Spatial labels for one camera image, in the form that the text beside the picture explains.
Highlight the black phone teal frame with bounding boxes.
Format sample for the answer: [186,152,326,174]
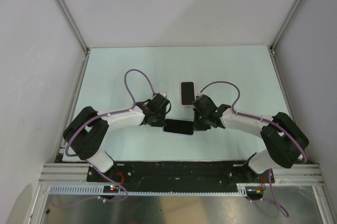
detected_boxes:
[163,119,194,135]

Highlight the pink phone case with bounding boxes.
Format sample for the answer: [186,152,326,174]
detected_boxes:
[180,81,197,108]

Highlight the black phone purple frame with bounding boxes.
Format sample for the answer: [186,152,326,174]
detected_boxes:
[181,82,196,105]

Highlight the lilac phone case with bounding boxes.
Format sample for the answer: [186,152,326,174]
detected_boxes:
[163,127,194,135]

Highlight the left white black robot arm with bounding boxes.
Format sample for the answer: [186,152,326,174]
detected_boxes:
[63,93,170,181]

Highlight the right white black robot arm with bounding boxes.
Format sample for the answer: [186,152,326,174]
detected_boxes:
[193,94,309,182]

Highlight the left small circuit board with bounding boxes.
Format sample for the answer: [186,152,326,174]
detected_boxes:
[103,185,120,193]

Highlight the small circuit board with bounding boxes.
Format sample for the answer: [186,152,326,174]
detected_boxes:
[103,185,120,193]
[246,188,264,201]

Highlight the right small circuit board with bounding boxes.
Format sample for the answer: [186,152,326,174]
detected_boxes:
[246,188,264,201]

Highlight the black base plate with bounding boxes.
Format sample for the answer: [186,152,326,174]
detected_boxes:
[87,161,269,191]

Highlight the grey slotted cable duct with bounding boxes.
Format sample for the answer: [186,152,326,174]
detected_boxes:
[49,184,247,197]

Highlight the left aluminium frame post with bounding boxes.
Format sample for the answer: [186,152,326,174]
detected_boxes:
[39,0,90,56]

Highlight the aluminium frame post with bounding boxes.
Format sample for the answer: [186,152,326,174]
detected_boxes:
[270,0,321,56]
[39,0,90,56]

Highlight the right aluminium frame post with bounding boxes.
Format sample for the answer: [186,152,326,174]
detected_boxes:
[270,0,321,56]

